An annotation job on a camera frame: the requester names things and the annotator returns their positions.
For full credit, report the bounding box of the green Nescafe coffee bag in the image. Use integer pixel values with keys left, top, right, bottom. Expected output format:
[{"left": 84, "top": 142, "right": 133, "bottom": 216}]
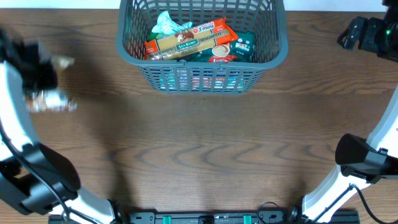
[{"left": 188, "top": 32, "right": 255, "bottom": 63}]

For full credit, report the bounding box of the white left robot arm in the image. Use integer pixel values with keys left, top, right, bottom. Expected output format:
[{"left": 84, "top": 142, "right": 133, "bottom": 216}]
[{"left": 1, "top": 30, "right": 123, "bottom": 223}]

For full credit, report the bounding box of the Kleenex tissue multipack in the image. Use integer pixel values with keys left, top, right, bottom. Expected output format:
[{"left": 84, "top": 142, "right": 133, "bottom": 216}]
[{"left": 152, "top": 68, "right": 250, "bottom": 93}]

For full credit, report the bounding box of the red spaghetti pasta package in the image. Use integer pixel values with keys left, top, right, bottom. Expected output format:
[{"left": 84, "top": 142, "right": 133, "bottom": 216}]
[{"left": 144, "top": 18, "right": 239, "bottom": 60}]

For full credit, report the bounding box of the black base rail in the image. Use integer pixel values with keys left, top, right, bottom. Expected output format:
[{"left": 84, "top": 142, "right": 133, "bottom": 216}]
[{"left": 48, "top": 206, "right": 361, "bottom": 224}]

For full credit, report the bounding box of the grey plastic basket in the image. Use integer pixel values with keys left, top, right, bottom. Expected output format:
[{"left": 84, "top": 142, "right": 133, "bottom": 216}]
[{"left": 116, "top": 0, "right": 289, "bottom": 95}]

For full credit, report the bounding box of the beige PanTree snack bag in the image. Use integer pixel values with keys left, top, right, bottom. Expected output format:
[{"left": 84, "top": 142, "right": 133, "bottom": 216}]
[{"left": 24, "top": 55, "right": 78, "bottom": 113}]

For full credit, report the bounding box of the green lid jar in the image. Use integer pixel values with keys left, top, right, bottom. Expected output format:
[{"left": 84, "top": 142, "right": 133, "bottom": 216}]
[{"left": 148, "top": 32, "right": 158, "bottom": 41}]

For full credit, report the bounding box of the teal small packet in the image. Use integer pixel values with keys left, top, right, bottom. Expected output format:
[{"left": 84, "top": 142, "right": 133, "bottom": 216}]
[{"left": 152, "top": 11, "right": 193, "bottom": 35}]

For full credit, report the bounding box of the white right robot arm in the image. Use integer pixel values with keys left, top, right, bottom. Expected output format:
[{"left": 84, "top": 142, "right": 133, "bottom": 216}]
[{"left": 300, "top": 1, "right": 397, "bottom": 223}]

